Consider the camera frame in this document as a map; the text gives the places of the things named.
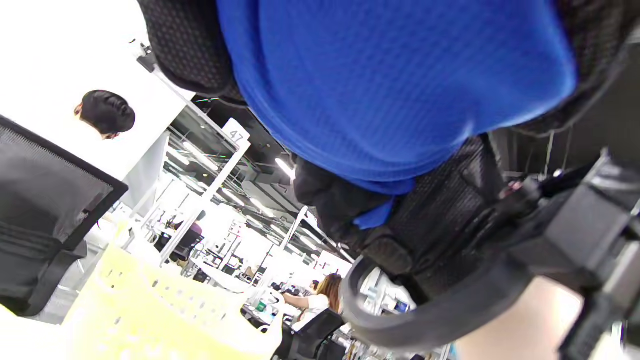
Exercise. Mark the person's left hand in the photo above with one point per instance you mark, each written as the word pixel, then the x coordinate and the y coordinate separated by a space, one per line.
pixel 185 45

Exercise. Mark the person's right hand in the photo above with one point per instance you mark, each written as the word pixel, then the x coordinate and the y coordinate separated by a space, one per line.
pixel 440 215

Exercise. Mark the blue t-shirt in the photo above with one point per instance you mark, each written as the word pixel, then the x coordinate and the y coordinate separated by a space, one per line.
pixel 375 90

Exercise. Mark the person's right forearm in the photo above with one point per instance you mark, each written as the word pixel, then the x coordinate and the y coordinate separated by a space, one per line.
pixel 520 330

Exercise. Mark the white number sign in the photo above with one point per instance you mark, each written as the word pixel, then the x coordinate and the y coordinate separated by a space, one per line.
pixel 236 132

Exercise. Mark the black mesh office chair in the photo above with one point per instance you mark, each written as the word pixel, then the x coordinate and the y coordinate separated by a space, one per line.
pixel 45 200

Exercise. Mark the yellow perforated plastic basket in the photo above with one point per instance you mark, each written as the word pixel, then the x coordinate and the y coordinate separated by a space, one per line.
pixel 150 310

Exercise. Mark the black clip on frame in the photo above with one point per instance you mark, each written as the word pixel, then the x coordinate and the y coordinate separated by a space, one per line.
pixel 146 60

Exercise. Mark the aluminium frame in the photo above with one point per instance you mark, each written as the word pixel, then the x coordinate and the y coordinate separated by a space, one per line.
pixel 216 190
pixel 292 232

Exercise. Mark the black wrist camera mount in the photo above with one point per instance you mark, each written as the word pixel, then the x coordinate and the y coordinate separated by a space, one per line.
pixel 590 235

